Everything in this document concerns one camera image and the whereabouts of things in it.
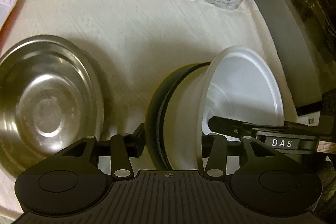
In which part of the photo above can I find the white foam cup bowl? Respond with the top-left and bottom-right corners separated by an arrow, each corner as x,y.
187,46 -> 284,169

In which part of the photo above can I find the blue enamel bowl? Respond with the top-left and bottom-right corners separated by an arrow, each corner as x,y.
157,63 -> 210,170

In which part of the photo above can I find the stainless steel bowl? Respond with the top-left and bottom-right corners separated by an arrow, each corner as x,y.
1,35 -> 104,180

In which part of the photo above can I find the red rectangular tray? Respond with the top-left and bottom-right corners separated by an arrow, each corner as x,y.
0,0 -> 17,30

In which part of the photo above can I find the white yellow-rimmed bowl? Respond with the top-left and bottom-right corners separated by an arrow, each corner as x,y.
145,67 -> 185,170

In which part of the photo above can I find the white microwave oven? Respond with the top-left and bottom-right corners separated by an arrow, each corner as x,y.
255,0 -> 335,109

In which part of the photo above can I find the white fluffy cloth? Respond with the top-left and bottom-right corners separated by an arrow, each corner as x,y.
0,0 -> 300,222

